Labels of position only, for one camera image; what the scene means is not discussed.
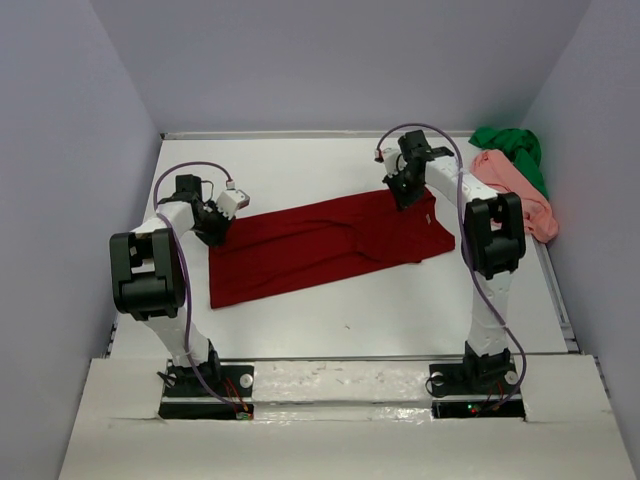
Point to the dark red t shirt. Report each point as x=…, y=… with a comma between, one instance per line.
x=298, y=248

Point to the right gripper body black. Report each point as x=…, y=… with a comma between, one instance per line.
x=407, y=190

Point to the pink t shirt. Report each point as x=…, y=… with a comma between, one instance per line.
x=494, y=169

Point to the green t shirt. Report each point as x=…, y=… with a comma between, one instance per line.
x=520, y=146

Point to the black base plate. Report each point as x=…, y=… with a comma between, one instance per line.
x=477, y=400
x=228, y=399

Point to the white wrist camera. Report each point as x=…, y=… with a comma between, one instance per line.
x=392, y=159
x=230, y=201

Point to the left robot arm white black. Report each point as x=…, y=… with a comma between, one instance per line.
x=151, y=283

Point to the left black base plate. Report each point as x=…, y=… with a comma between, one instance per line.
x=228, y=399

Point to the metal rail at table front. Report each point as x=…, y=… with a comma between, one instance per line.
x=426, y=358

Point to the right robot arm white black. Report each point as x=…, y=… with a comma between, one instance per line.
x=492, y=245

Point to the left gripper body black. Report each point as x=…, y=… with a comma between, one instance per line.
x=213, y=226

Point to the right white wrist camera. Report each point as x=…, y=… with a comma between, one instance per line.
x=392, y=159

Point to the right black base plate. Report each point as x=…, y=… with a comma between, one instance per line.
x=477, y=400

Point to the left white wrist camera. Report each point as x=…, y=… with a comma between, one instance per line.
x=230, y=201

